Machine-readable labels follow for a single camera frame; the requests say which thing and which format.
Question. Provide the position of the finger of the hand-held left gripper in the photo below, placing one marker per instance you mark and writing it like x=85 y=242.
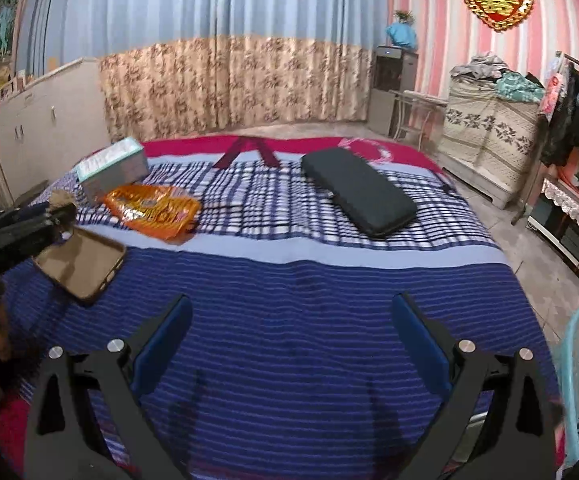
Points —
x=24 y=232

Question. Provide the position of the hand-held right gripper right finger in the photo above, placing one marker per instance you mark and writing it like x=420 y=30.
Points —
x=419 y=351

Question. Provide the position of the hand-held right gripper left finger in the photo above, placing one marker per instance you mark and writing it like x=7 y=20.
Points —
x=162 y=346

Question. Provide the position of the brown woven pad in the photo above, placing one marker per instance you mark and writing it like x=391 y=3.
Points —
x=63 y=199

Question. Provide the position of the brown phone case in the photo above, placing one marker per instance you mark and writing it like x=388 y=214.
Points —
x=79 y=265

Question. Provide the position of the white cabinet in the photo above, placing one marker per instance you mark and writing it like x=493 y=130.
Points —
x=44 y=120

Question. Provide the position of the group of photo frames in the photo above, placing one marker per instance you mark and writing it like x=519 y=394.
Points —
x=4 y=85

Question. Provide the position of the teal and grey box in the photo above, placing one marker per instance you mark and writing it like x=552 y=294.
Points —
x=114 y=170

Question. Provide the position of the orange snack packet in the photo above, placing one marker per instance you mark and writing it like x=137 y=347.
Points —
x=154 y=210

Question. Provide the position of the black zip case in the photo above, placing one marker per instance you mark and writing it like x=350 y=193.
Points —
x=359 y=190

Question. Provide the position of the white lace cloth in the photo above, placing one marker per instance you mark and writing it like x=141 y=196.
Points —
x=577 y=210

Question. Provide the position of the patterned cloth covered cabinet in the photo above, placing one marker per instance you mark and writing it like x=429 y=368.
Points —
x=489 y=130

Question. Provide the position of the grey water dispenser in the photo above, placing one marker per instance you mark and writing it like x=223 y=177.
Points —
x=384 y=105

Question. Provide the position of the small round side table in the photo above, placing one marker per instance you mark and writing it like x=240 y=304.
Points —
x=417 y=102

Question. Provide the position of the blue and floral curtain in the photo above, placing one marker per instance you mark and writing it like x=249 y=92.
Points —
x=219 y=35

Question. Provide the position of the teal patterned cloth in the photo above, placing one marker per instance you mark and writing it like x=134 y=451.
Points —
x=519 y=87

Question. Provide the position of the pile of grey clothes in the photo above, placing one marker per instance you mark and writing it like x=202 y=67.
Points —
x=479 y=66

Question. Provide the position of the pink hanging packet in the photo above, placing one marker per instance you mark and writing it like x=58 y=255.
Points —
x=552 y=90

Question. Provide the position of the blue covered water bottle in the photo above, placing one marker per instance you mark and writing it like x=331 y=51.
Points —
x=402 y=35

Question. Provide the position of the small potted plant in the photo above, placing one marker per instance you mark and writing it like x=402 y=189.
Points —
x=403 y=16

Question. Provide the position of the green wall poster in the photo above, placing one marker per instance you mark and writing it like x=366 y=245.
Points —
x=4 y=25

